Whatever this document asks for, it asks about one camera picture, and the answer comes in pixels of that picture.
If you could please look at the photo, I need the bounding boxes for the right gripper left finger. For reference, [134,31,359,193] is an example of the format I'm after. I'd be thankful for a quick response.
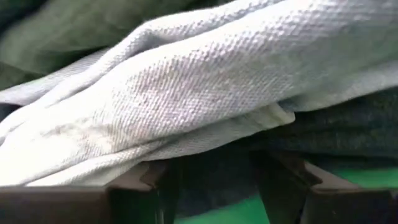
[0,160,182,224]

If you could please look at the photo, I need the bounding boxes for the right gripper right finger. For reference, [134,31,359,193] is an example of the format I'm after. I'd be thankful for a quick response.
[252,151,398,224]

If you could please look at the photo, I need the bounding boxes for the dark blue jeans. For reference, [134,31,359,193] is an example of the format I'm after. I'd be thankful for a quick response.
[0,86,398,218]

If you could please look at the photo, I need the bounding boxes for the light blue garment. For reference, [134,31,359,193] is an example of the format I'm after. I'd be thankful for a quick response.
[0,0,398,187]

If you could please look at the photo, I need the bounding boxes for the green table mat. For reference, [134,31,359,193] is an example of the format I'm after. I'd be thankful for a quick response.
[174,166,398,224]

